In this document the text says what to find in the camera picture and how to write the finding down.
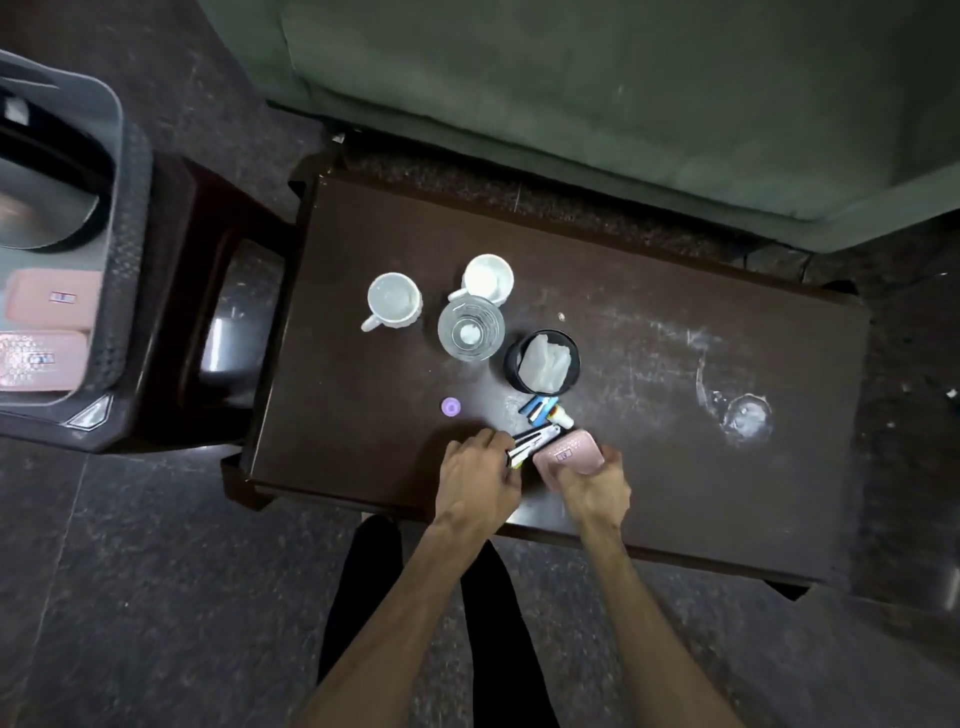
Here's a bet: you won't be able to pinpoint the person's left hand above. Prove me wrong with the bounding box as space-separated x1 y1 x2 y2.
434 428 523 530

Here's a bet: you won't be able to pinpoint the person's right hand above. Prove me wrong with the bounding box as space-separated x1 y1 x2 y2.
541 447 633 531

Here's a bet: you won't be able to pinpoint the pink plastic case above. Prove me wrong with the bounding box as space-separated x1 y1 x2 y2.
533 428 606 481

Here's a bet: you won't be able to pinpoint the bundle of pens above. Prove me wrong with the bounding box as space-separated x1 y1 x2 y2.
504 427 562 470

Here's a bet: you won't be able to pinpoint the person's left forearm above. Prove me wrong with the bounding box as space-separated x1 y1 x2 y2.
292 514 496 728

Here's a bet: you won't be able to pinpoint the person's right forearm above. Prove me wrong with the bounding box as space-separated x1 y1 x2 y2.
576 517 744 728

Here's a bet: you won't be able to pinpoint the dark brown table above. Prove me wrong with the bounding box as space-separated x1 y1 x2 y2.
220 133 873 603

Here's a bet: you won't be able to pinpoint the black round container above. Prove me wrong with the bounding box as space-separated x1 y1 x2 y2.
504 330 582 396

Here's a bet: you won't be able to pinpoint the white crumpled tissue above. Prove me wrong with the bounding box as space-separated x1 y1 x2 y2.
518 335 577 394

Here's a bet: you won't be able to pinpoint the clear drinking glass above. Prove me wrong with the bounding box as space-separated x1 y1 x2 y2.
438 294 507 363

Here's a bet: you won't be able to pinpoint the white ribbed mug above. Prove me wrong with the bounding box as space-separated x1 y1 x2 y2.
360 273 423 333
448 254 516 308

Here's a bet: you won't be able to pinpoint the person's black trouser legs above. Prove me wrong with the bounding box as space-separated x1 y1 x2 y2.
316 516 561 728

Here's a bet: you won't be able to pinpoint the dark brown stool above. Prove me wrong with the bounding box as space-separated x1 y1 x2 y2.
112 153 297 454

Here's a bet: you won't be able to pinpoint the green sofa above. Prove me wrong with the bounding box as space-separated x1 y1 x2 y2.
196 0 960 255

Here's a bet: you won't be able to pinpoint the grey plastic basket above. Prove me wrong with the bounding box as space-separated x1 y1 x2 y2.
0 49 156 454

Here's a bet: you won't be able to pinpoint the patterned pink box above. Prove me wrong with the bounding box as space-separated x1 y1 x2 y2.
0 330 90 393

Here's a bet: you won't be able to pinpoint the plain pink box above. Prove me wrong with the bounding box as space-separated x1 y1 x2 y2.
4 269 102 331

